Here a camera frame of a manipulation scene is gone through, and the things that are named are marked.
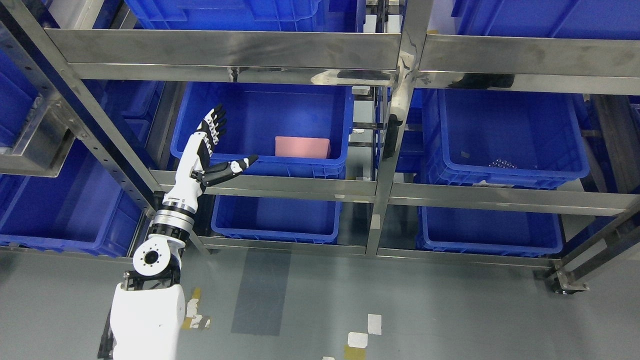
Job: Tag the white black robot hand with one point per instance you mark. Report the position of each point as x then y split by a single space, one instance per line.
194 172

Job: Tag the pink storage box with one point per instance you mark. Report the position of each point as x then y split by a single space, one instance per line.
302 147

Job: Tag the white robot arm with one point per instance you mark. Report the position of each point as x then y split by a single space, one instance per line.
149 306

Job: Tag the blue left shelf bin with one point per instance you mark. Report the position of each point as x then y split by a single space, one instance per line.
83 209

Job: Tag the blue target shelf bin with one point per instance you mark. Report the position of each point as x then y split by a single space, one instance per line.
259 113

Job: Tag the blue top shelf bin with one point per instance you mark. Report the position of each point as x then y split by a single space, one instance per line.
328 16

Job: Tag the steel shelf rack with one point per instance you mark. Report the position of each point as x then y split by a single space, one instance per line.
59 60

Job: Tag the blue right shelf bin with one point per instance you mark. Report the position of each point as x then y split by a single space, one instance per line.
502 139

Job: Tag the blue lower middle bin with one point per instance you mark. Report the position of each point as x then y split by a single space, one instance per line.
276 219

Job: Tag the blue lower right bin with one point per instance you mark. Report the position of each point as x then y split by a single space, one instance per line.
488 232

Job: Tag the blue top right bin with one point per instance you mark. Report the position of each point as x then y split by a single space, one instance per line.
560 19

